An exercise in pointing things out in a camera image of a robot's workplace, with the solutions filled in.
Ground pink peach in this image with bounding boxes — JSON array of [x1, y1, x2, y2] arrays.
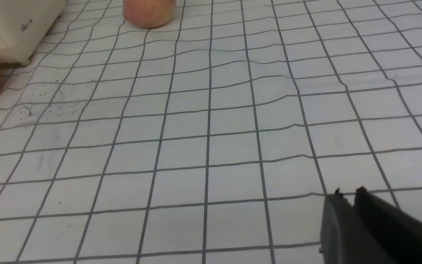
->
[[122, 0, 176, 29]]

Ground cream white toaster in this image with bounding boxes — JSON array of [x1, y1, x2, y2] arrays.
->
[[0, 0, 66, 66]]

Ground white grid tablecloth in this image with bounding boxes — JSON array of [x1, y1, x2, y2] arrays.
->
[[0, 0, 422, 264]]

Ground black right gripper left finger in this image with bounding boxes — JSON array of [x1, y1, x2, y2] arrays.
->
[[319, 189, 397, 264]]

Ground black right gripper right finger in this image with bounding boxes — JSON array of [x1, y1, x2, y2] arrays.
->
[[353, 187, 422, 264]]

